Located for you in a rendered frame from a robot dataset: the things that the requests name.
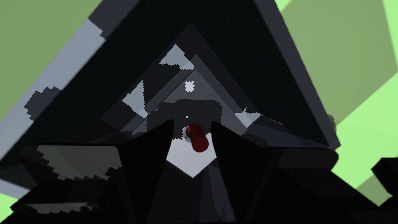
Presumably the dark red peg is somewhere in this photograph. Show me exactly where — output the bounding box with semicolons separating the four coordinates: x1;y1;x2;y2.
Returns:
187;124;209;153

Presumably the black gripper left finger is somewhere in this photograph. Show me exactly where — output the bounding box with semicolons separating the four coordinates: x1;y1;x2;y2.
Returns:
19;119;174;224

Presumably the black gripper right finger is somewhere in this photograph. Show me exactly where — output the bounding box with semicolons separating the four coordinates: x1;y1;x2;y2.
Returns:
211;121;339;221

